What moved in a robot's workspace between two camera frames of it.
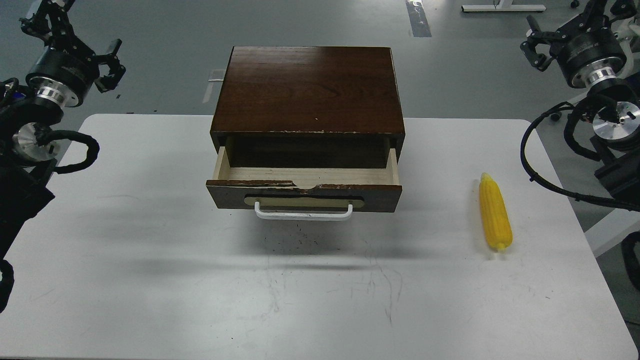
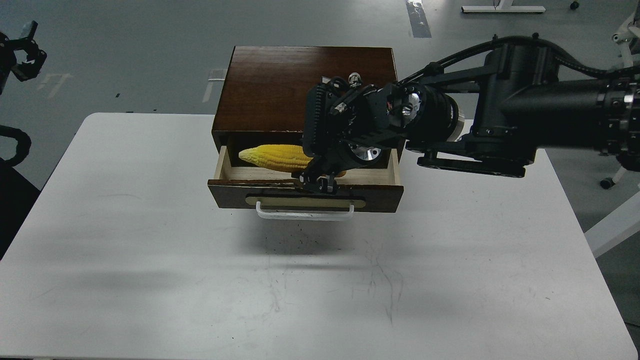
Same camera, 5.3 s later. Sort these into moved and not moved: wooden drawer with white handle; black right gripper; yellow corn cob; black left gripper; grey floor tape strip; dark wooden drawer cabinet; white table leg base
Moved: black right gripper; black left gripper; yellow corn cob
Not moved: dark wooden drawer cabinet; white table leg base; wooden drawer with white handle; grey floor tape strip
